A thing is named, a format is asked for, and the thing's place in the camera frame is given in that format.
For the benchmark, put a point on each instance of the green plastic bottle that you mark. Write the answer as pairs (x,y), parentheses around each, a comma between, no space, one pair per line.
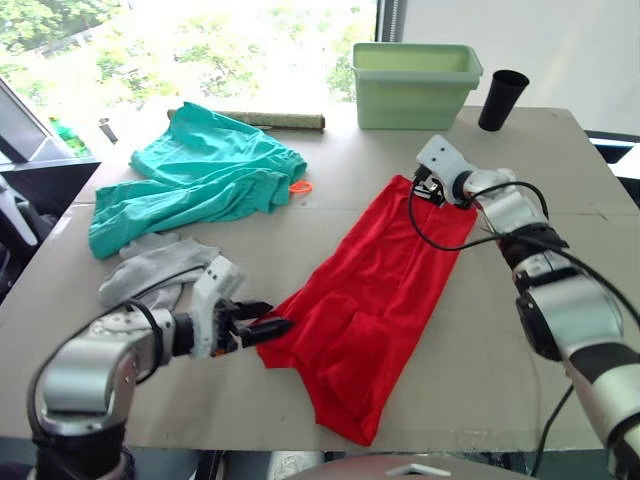
(67,132)

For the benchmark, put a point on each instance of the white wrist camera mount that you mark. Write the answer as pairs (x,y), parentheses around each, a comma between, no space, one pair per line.
(210,295)
(442,156)

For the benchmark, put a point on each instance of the large grey sock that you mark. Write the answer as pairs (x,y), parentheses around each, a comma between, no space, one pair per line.
(160,270)

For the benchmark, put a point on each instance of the pale green plastic bin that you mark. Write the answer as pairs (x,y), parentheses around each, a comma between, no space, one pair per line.
(410,92)

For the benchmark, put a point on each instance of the red t-shirt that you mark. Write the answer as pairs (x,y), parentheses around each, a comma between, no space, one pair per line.
(375,310)

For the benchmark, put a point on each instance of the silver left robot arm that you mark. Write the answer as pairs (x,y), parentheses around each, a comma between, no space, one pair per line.
(85,370)

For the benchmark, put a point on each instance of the grey slanted panel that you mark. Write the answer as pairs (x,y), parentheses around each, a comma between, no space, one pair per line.
(25,130)

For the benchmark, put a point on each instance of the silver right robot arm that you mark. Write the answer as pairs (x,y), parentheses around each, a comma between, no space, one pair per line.
(570,305)

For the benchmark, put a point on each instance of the black office chair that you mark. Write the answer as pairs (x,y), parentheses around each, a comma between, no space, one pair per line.
(30,215)

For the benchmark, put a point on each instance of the black plastic cup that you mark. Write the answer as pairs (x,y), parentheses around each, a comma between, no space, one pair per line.
(500,102)

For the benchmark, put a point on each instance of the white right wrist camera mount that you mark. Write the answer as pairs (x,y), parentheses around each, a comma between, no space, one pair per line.
(442,156)

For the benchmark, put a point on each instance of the grey window frame post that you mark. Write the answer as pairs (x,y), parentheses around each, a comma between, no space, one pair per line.
(390,20)

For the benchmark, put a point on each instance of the rolled brown mat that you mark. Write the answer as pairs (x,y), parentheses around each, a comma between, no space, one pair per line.
(285,120)

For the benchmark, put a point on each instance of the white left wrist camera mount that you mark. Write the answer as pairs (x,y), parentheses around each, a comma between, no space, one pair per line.
(210,295)

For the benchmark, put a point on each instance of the small dark metal bolt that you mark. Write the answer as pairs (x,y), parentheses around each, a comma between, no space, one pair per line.
(107,129)

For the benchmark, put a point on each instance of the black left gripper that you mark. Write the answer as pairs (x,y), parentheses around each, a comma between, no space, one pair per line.
(226,325)

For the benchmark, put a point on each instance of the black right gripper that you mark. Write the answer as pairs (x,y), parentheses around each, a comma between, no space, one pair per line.
(430,191)

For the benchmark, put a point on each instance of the teal shorts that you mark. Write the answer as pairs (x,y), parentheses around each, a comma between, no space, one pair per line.
(200,180)

